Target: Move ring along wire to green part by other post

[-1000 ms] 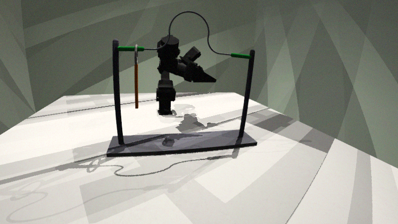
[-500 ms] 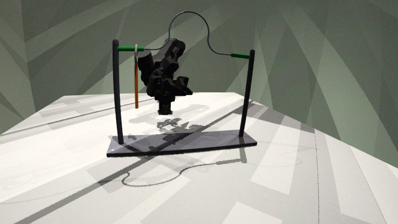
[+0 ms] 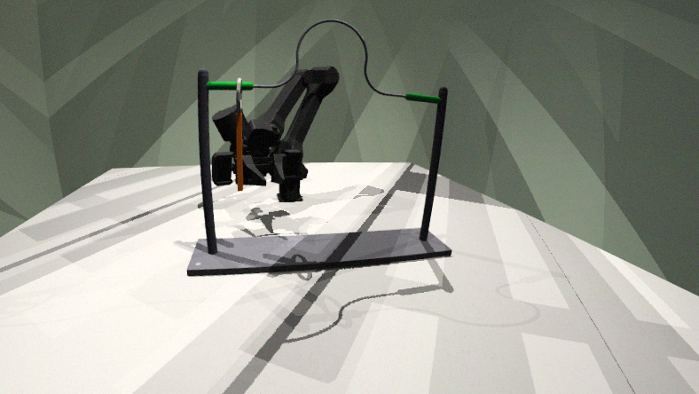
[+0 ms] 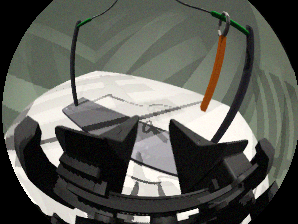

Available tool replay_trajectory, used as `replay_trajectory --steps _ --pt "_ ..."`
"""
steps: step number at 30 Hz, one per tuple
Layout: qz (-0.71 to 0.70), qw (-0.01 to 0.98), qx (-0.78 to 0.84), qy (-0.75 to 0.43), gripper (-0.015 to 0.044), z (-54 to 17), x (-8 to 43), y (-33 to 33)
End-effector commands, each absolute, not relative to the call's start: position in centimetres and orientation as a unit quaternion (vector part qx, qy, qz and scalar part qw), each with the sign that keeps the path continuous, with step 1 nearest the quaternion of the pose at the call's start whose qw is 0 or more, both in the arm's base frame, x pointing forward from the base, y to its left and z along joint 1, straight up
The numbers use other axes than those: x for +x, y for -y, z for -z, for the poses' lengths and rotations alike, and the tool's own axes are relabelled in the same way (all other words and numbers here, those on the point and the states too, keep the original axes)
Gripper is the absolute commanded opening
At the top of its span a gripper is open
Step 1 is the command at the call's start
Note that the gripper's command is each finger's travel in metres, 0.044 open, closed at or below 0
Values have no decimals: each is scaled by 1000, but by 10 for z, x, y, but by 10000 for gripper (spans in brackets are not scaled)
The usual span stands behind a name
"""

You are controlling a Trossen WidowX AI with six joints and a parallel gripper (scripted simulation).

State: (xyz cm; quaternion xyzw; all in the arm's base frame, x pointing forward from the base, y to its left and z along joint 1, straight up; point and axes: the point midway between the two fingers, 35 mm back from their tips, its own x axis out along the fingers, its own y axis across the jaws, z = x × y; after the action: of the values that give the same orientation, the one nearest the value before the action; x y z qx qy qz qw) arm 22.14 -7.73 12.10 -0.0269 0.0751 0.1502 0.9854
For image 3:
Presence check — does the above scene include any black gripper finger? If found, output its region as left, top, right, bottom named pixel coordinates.
left=271, top=154, right=287, bottom=185
left=235, top=155, right=266, bottom=186

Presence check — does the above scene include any orange handle with grey loop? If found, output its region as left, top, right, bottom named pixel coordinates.
left=236, top=78, right=243, bottom=191

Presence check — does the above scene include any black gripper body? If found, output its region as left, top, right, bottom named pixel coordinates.
left=212, top=146, right=303, bottom=186

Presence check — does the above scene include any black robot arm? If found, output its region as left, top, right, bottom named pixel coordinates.
left=212, top=67, right=340, bottom=202

